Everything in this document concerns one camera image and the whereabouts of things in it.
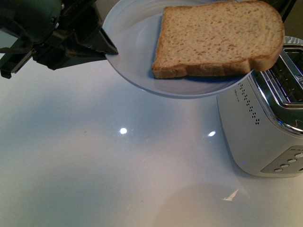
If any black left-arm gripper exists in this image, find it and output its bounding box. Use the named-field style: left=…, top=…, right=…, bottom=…
left=0, top=0, right=118, bottom=79

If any grey-blue round plate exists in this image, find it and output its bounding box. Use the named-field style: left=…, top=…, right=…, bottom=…
left=103, top=0, right=248, bottom=99

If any slice of bread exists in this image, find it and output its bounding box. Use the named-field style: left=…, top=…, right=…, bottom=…
left=152, top=0, right=285, bottom=79

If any silver two-slot toaster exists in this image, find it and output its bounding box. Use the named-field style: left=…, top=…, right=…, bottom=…
left=217, top=36, right=303, bottom=177

